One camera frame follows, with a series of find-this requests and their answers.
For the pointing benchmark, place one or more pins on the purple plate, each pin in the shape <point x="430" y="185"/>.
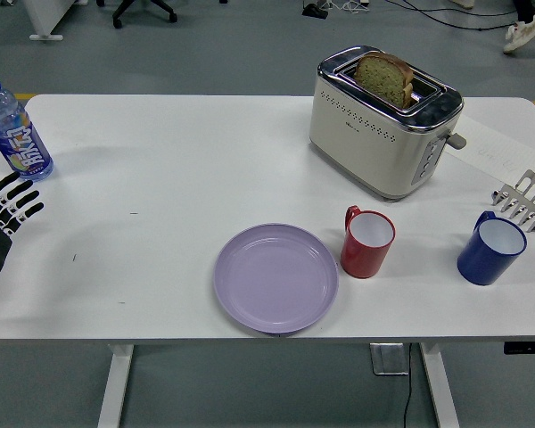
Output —
<point x="276" y="278"/>

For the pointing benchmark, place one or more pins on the blue label drink bottle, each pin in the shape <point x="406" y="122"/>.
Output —
<point x="24" y="147"/>

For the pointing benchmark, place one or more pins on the white table leg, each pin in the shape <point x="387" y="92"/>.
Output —
<point x="116" y="383"/>
<point x="437" y="383"/>

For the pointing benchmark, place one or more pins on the white furniture foot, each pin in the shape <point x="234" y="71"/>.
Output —
<point x="49" y="22"/>

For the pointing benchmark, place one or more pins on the black office chair base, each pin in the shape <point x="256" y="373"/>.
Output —
<point x="138" y="6"/>

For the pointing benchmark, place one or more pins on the red mug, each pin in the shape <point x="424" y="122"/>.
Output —
<point x="361" y="258"/>

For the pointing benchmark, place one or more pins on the cream and chrome toaster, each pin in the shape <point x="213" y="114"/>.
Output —
<point x="365" y="147"/>

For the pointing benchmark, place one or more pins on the black floor adapter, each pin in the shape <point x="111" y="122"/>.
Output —
<point x="315" y="11"/>

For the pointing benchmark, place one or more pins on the grey metal box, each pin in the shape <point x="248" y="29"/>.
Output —
<point x="385" y="359"/>

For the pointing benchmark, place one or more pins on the large brown bread slice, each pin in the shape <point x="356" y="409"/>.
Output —
<point x="379" y="78"/>

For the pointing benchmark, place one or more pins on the small brown bread slice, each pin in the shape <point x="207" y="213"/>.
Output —
<point x="409" y="94"/>

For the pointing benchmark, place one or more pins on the blue mug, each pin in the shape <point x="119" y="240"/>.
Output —
<point x="481" y="263"/>

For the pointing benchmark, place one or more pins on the white paper sheet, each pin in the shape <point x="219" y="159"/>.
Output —
<point x="495" y="142"/>

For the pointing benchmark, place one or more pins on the metal toast rack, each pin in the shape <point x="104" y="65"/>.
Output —
<point x="532" y="187"/>

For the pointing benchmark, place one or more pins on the black desk control panel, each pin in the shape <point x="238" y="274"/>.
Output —
<point x="528" y="348"/>

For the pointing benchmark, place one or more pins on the person's white shoe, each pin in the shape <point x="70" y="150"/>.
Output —
<point x="524" y="33"/>

